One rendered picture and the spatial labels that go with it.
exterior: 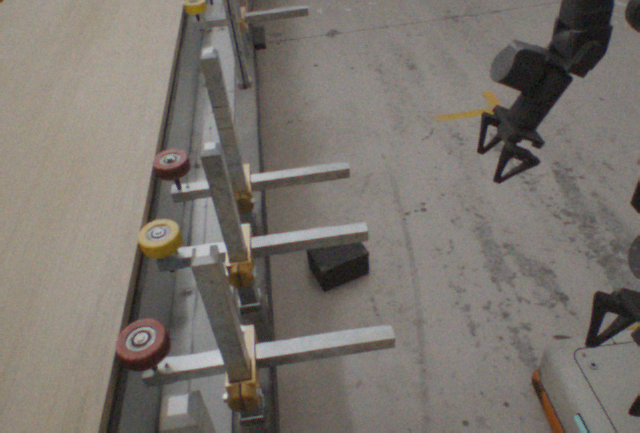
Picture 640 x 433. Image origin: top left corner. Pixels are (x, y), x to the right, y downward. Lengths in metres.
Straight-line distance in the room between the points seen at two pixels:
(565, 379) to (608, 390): 0.10
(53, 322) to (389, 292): 1.35
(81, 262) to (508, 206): 1.83
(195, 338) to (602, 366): 1.05
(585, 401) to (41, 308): 1.27
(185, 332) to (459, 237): 1.35
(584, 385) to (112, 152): 1.32
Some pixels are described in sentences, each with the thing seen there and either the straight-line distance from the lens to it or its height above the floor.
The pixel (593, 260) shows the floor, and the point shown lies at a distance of 2.38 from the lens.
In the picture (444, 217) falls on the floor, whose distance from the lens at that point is 2.44.
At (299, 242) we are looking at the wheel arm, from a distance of 1.15.
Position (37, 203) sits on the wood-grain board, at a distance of 1.36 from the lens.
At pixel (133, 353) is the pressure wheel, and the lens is 0.96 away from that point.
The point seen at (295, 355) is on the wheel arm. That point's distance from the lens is 1.00.
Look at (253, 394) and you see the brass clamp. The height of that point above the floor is 0.82.
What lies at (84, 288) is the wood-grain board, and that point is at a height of 0.90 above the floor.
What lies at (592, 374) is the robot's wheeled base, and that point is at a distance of 1.70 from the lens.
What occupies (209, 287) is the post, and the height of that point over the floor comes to 1.06.
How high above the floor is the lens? 1.64
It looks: 40 degrees down
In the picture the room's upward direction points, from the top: 6 degrees counter-clockwise
